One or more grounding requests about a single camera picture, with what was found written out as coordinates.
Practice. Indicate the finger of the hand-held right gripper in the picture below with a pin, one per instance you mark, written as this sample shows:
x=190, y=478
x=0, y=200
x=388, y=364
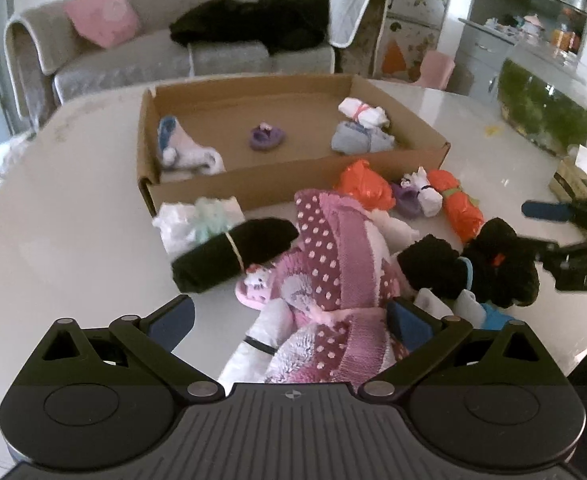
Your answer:
x=541, y=249
x=543, y=210

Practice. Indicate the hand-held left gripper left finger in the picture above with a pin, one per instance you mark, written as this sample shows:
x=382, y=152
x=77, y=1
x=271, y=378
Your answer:
x=173, y=317

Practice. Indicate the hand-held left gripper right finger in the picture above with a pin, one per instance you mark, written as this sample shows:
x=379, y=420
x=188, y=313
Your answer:
x=411, y=327

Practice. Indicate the black fuzzy sock bundle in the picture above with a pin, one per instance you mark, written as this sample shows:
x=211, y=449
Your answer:
x=503, y=275
x=433, y=265

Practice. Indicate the blue white sock pair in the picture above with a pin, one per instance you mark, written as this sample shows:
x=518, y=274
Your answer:
x=471, y=306

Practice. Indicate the black sock roll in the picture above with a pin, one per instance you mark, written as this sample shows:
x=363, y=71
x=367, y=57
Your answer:
x=213, y=260

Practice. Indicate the pink kitty slipper sock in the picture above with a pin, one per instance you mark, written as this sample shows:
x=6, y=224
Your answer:
x=256, y=285

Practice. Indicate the pink polka-dot sock bundle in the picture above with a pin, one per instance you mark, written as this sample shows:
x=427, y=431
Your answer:
x=333, y=270

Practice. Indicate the orange sock bundle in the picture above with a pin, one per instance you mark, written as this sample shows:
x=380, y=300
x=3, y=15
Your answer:
x=461, y=210
x=368, y=187

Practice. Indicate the grey blue sock bundle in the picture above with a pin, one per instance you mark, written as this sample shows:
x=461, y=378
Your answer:
x=358, y=139

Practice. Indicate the cardboard box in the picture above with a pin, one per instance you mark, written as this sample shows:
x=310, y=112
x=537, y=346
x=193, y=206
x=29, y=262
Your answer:
x=293, y=102

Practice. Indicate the white desktop table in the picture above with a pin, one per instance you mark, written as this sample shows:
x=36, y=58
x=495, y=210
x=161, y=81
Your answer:
x=73, y=260

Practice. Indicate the olive carton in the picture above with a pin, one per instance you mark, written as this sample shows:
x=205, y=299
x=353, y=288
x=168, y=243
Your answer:
x=571, y=185

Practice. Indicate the white mint sock bundle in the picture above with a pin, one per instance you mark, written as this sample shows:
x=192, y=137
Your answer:
x=183, y=225

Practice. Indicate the white fuzzy sock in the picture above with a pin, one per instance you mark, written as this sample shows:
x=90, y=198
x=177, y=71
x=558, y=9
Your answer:
x=268, y=340

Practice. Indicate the glass fish tank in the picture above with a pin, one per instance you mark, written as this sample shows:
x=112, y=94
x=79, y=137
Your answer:
x=543, y=105

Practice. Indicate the small white sock bundle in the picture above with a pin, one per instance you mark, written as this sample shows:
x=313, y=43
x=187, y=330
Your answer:
x=429, y=200

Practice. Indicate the small purple sock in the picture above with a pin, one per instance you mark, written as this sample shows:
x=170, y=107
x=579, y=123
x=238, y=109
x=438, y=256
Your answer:
x=404, y=202
x=267, y=136

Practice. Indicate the blue white pompom sock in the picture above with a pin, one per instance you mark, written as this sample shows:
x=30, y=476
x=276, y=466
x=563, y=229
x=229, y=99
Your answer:
x=188, y=152

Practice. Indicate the orange jar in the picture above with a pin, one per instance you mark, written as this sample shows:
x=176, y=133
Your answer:
x=563, y=39

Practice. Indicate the grey shelf cabinet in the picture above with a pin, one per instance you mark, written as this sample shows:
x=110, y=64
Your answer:
x=483, y=45

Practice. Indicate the pink chair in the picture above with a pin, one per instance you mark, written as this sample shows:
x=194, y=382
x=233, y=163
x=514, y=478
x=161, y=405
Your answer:
x=436, y=70

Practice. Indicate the white sock with pink tie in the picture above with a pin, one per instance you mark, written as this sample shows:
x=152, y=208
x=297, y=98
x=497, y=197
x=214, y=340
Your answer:
x=363, y=112

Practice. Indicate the flower-decorated refrigerator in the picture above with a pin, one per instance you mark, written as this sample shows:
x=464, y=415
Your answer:
x=413, y=35

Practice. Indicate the grey sofa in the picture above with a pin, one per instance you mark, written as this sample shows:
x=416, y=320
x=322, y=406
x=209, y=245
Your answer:
x=123, y=72

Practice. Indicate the white quilted blanket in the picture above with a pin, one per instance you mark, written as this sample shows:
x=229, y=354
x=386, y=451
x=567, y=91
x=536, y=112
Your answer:
x=348, y=5

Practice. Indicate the black cloth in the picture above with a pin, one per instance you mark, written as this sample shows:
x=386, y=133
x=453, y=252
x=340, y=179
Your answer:
x=253, y=20

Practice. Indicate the pink pillow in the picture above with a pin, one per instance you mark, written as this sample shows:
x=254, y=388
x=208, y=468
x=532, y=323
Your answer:
x=103, y=15

